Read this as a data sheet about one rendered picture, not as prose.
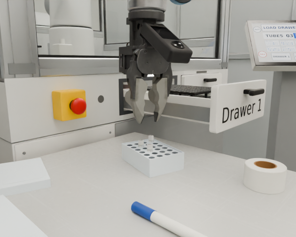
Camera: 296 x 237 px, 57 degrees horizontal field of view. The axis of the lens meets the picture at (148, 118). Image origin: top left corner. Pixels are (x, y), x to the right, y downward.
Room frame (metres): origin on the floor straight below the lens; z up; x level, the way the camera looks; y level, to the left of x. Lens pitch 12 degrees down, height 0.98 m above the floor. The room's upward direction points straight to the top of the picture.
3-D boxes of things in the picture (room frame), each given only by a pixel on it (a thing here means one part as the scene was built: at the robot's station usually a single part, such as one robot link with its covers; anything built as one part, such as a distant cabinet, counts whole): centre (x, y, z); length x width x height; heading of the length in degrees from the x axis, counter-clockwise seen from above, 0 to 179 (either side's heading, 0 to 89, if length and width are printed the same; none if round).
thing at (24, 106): (1.29, 0.31, 0.87); 1.02 x 0.95 x 0.14; 137
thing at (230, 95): (0.72, -0.25, 0.87); 0.29 x 0.02 x 0.11; 137
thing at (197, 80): (1.16, -0.23, 0.87); 0.29 x 0.02 x 0.11; 137
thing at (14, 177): (0.49, 0.24, 0.77); 0.13 x 0.09 x 0.02; 29
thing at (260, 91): (0.70, -0.27, 0.91); 0.07 x 0.04 x 0.01; 137
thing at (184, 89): (0.85, -0.10, 0.87); 0.22 x 0.18 x 0.06; 47
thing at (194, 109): (0.86, -0.09, 0.86); 0.40 x 0.26 x 0.06; 47
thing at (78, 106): (0.66, 0.17, 0.88); 0.04 x 0.03 x 0.04; 137
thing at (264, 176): (0.46, -0.21, 0.78); 0.07 x 0.07 x 0.04
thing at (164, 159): (0.57, -0.01, 0.78); 0.12 x 0.08 x 0.04; 31
